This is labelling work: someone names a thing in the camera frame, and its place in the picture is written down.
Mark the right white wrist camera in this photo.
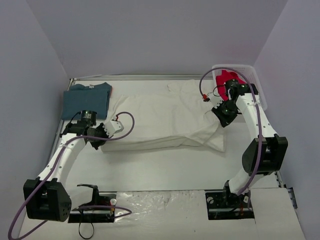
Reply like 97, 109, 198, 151
202, 92, 223, 108

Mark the folded teal t shirt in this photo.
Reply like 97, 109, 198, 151
61, 82, 113, 121

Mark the white plastic basket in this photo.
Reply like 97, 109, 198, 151
212, 64, 268, 110

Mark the purple cable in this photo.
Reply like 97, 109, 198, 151
198, 66, 264, 196
7, 111, 137, 240

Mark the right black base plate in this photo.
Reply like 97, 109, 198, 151
205, 190, 255, 221

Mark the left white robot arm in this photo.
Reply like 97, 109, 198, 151
23, 110, 108, 222

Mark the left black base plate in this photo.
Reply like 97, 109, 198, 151
67, 192, 117, 224

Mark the red t shirt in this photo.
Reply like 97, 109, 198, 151
215, 69, 245, 101

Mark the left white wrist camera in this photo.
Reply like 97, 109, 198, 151
103, 120, 124, 137

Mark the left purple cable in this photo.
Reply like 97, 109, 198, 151
7, 111, 137, 240

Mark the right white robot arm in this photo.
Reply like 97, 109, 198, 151
212, 79, 288, 207

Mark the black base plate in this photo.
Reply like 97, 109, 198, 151
67, 192, 117, 224
205, 190, 255, 221

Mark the white t shirt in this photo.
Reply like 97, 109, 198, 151
100, 79, 226, 153

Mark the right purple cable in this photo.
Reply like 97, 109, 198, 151
198, 66, 264, 196

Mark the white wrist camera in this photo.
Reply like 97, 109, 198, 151
202, 92, 223, 108
103, 120, 124, 137

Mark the aluminium table rail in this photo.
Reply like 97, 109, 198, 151
72, 73, 203, 82

